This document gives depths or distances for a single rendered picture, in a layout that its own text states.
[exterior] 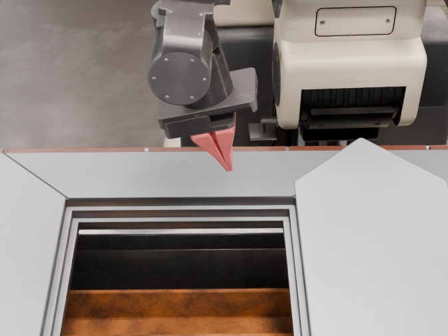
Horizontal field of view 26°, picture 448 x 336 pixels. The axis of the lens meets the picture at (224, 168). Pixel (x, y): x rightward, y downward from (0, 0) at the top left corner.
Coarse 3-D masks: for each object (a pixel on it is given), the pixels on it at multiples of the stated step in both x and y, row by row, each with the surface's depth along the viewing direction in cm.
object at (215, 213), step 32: (64, 224) 110; (96, 224) 112; (128, 224) 112; (160, 224) 113; (192, 224) 113; (224, 224) 113; (256, 224) 113; (288, 224) 112; (64, 256) 106; (288, 256) 108; (64, 288) 103; (64, 320) 101
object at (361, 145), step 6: (360, 138) 121; (354, 144) 120; (360, 144) 120; (366, 144) 120; (372, 144) 120; (342, 150) 119; (348, 150) 119; (354, 150) 119; (360, 150) 119; (366, 150) 119; (372, 150) 119; (378, 150) 119; (384, 150) 119
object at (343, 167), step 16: (336, 160) 117; (352, 160) 117; (368, 160) 117; (384, 160) 117; (400, 160) 117; (304, 176) 115; (320, 176) 115; (336, 176) 115; (352, 176) 115; (368, 176) 115; (384, 176) 115; (400, 176) 115; (416, 176) 115; (432, 176) 115
